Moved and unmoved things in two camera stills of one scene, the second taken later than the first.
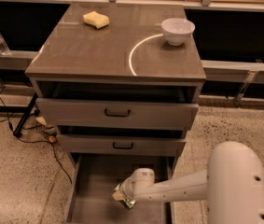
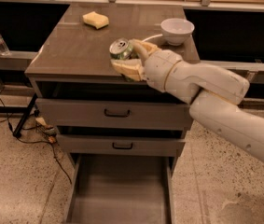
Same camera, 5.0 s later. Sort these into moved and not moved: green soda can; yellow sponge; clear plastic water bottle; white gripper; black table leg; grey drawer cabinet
Moved: white gripper; green soda can
Not moved: clear plastic water bottle; grey drawer cabinet; yellow sponge; black table leg
